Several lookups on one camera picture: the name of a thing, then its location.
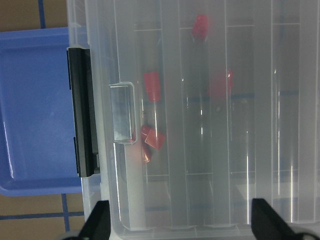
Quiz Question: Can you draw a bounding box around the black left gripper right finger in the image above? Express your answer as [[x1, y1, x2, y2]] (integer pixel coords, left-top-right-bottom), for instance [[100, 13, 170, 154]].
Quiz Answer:
[[251, 198, 300, 240]]

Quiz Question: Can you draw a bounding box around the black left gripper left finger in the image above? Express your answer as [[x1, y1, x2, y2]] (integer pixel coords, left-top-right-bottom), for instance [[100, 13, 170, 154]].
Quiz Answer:
[[77, 200, 111, 240]]

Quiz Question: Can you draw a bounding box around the clear plastic box lid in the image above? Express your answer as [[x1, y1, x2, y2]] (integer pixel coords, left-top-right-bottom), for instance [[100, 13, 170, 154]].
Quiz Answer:
[[84, 0, 320, 232]]

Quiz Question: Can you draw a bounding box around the red block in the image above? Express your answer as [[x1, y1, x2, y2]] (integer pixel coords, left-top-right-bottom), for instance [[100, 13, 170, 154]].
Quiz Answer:
[[192, 14, 209, 41], [208, 69, 234, 99], [144, 128, 166, 150], [140, 125, 152, 164], [143, 72, 161, 103]]

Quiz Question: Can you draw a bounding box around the blue plastic tray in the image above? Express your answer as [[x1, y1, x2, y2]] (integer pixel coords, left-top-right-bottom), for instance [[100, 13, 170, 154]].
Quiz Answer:
[[0, 27, 81, 196]]

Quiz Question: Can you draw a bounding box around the clear plastic storage box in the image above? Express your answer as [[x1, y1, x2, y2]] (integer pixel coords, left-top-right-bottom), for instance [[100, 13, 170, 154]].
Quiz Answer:
[[66, 0, 320, 240]]

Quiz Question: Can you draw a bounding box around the black box latch handle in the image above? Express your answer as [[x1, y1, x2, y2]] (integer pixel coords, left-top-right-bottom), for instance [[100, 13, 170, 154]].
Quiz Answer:
[[66, 47, 100, 178]]

